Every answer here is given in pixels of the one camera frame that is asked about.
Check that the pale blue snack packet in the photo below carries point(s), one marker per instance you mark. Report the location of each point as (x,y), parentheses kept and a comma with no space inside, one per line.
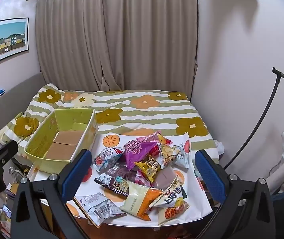
(181,158)

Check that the grey blue snack packet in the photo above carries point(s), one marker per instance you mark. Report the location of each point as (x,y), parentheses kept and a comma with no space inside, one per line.
(104,159)

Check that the floral striped blanket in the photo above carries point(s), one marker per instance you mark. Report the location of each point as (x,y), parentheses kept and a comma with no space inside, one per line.
(144,114)

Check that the yellow black snack packet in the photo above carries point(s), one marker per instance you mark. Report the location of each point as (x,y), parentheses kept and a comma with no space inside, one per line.
(148,166)

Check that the white fruit-print tablecloth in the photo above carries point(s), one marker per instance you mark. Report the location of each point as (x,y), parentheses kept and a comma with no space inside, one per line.
(196,199)

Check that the dark cartoon snack packet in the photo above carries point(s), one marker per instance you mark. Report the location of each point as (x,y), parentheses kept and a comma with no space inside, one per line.
(112,183)

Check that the purple snack packet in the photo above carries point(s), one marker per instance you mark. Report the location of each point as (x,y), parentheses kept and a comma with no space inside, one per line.
(138,154)

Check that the cream orange snack packet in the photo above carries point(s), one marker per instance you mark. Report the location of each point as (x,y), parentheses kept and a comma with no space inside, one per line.
(134,199)

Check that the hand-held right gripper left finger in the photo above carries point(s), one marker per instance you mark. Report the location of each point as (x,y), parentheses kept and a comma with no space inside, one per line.
(79,171)

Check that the crumpled white paper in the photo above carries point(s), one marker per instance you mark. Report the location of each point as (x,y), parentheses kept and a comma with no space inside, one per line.
(221,148)

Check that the clear purple bread packet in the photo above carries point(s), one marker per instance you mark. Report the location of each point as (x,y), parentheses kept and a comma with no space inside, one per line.
(122,173)
(166,178)

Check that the green cardboard box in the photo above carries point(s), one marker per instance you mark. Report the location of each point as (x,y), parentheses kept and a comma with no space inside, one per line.
(82,124)

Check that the pink white snack packet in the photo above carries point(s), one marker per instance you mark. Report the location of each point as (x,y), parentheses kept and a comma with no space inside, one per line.
(148,137)

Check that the white grey snack packet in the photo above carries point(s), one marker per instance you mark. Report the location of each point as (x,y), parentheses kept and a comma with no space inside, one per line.
(99,206)

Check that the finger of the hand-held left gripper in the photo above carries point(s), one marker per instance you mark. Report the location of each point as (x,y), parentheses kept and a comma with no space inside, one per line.
(4,151)

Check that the white yellow snack packet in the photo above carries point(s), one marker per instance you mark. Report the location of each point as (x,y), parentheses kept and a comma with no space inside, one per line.
(169,199)

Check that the clear biscuit packet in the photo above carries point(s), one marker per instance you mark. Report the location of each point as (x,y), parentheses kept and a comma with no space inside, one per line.
(166,154)

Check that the grey padded headboard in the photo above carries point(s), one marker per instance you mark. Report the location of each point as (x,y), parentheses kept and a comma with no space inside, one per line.
(14,92)

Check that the magenta snack packet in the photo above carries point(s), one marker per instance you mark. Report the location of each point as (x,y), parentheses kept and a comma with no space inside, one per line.
(142,179)

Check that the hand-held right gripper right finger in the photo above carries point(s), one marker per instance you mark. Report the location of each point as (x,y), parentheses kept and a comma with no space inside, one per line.
(209,174)

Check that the framed wall poster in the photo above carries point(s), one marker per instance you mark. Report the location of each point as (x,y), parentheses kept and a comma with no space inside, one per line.
(7,41)

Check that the small blue object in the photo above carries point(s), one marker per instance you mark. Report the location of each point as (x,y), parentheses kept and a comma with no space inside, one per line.
(0,92)

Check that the glass jar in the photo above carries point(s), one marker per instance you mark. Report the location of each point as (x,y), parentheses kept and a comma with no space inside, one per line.
(16,174)

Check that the beige curtain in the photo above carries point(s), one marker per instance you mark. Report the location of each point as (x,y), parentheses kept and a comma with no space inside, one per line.
(107,42)

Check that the black lamp stand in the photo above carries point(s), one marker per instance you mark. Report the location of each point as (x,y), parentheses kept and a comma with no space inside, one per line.
(278,76)

